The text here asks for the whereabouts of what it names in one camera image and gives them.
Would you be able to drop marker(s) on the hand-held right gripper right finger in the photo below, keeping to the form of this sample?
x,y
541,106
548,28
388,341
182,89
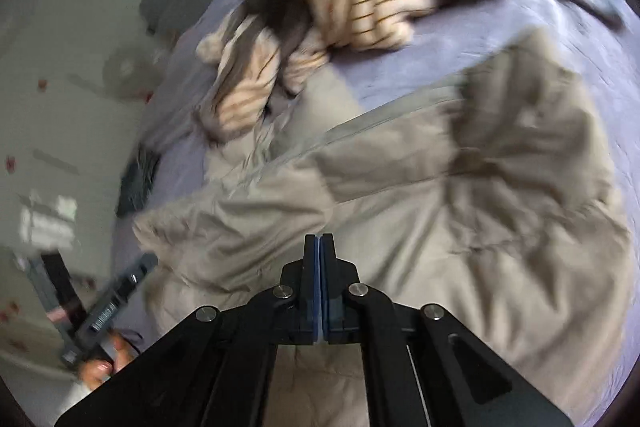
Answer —
x,y
336,302

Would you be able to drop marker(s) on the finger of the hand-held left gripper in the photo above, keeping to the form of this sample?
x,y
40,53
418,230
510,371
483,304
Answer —
x,y
140,269

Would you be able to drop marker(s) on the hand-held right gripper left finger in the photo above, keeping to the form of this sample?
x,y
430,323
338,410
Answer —
x,y
300,302

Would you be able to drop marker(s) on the beige puffer jacket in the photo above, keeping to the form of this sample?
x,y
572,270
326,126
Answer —
x,y
450,207

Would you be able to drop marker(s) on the dark teal folded clothes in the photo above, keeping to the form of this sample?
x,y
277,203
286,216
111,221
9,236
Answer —
x,y
135,187

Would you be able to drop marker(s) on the person's left hand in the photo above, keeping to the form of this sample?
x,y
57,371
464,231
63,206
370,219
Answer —
x,y
107,359

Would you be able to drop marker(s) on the white electric fan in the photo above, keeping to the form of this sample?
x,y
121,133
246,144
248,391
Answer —
x,y
127,69

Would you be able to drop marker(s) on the purple embossed bed blanket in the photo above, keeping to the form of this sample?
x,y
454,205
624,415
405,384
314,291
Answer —
x,y
440,52

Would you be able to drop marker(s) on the cream striped fleece robe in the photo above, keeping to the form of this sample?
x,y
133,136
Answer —
x,y
380,12

